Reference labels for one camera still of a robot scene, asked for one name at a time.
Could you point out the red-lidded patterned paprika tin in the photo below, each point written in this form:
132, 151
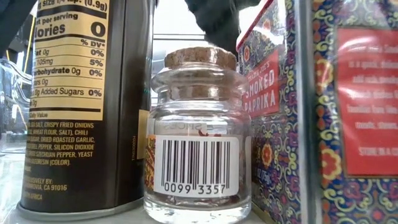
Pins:
273, 149
357, 186

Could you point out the cork-stoppered glass saffron jar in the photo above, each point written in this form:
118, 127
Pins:
199, 168

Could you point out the yellow-lidded dark spice jar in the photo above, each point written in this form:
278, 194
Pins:
77, 149

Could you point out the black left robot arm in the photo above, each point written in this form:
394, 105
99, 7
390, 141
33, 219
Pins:
12, 18

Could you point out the clear plastic bin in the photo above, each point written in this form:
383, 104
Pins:
14, 93

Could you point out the horizontal metal frame bar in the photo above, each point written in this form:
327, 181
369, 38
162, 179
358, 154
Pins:
174, 37

